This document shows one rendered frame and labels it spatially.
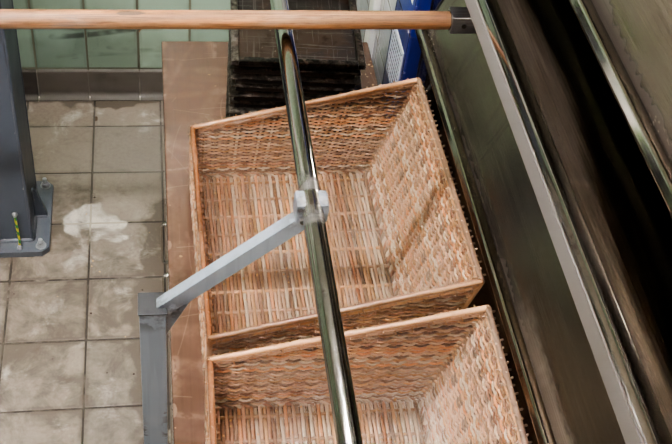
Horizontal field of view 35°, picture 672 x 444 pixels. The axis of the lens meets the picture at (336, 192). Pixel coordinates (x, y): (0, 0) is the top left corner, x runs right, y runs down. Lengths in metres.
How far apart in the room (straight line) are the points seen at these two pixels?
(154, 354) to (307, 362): 0.30
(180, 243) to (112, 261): 0.76
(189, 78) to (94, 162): 0.71
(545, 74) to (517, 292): 0.45
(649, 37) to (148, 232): 1.95
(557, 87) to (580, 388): 0.44
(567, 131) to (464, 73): 0.73
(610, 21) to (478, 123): 0.60
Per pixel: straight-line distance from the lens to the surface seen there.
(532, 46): 1.42
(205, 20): 1.71
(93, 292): 2.87
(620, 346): 1.06
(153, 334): 1.65
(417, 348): 1.87
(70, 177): 3.16
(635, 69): 1.30
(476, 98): 1.94
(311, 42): 2.34
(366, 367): 1.89
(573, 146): 1.28
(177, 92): 2.53
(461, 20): 1.77
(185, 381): 1.99
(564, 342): 1.58
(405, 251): 2.13
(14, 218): 2.91
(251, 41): 2.33
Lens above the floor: 2.22
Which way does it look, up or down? 45 degrees down
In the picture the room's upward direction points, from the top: 9 degrees clockwise
